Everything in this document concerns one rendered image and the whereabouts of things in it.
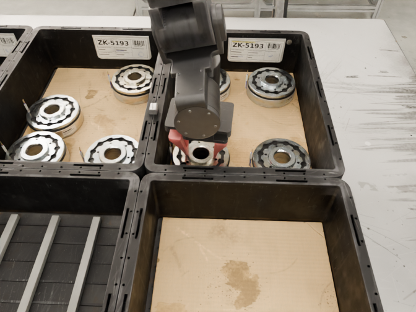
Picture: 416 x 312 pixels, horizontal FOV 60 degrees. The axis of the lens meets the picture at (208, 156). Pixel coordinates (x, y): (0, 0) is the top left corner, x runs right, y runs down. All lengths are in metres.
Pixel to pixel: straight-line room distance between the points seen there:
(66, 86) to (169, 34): 0.48
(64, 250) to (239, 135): 0.38
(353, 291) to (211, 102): 0.30
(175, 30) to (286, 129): 0.38
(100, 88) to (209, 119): 0.46
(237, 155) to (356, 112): 0.44
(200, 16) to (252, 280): 0.37
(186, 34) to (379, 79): 0.81
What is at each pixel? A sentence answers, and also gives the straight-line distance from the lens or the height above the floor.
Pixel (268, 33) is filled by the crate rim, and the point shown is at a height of 0.93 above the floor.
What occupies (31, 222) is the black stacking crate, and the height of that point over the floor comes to 0.83.
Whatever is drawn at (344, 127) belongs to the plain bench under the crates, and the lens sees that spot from 0.98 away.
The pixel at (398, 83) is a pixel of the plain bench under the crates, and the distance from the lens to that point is 1.18.
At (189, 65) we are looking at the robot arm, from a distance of 0.45.
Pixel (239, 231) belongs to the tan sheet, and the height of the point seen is 0.83.
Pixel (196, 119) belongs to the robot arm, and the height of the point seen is 1.05.
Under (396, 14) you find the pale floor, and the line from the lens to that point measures 3.19.
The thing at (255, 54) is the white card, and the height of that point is 0.88.
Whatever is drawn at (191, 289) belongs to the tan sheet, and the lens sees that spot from 0.55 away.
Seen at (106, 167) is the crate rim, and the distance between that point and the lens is 0.55.
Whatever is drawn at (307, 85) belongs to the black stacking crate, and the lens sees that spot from 0.75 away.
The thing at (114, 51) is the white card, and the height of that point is 0.88.
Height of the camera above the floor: 1.34
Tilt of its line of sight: 50 degrees down
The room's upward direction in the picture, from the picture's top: straight up
